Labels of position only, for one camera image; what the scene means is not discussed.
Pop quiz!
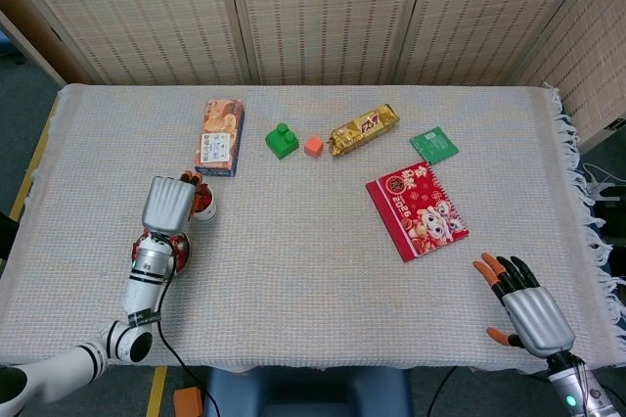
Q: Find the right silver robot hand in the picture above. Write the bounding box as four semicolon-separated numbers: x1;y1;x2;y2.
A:
472;253;577;359

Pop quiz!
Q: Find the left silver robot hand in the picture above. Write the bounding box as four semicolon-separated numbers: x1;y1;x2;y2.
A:
141;170;212;233

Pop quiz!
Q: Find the silver metal plate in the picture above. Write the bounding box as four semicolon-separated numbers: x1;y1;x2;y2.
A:
131;233;192;275

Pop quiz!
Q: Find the white paper cup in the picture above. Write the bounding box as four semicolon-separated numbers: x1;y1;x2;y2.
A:
193;184;218;222

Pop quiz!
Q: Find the orange and blue biscuit box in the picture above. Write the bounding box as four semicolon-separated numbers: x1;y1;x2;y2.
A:
194;98;246;178

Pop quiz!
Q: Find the green toy brick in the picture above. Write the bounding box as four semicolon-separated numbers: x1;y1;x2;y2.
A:
264;122;300;162

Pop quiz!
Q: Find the dark trouser leg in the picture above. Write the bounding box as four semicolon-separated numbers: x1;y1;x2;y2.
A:
0;210;21;261

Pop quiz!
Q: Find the red spiral calendar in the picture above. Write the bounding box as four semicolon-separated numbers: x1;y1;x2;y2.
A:
365;161;470;263

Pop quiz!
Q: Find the white woven tablecloth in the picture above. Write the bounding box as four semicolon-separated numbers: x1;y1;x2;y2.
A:
0;82;626;375

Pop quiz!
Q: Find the orange block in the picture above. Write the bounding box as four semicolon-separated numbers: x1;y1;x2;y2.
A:
173;386;204;417

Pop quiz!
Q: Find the green sachet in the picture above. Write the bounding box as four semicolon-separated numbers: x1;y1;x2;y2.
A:
409;125;461;166

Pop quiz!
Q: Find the gold snack packet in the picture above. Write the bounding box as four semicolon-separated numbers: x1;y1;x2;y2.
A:
327;103;401;158

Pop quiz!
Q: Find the blue chair seat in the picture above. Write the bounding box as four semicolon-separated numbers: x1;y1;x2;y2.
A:
203;366;413;417

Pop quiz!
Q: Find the woven bamboo folding screen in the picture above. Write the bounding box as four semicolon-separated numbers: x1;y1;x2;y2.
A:
0;0;626;147

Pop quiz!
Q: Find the black floor cable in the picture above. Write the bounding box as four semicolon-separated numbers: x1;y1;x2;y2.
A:
424;365;461;417

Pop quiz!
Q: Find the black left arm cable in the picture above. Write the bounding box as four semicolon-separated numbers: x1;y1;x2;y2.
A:
155;235;219;417

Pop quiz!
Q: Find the white cable with plug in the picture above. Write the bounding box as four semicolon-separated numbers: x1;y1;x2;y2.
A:
581;162;620;208

